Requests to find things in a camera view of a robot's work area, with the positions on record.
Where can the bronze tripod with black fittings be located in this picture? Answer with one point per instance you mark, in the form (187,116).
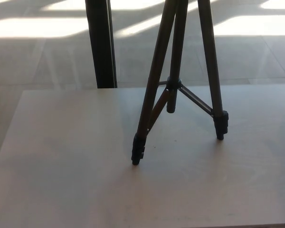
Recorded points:
(173,59)

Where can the black vertical pillar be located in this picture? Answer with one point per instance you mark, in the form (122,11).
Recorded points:
(101,47)

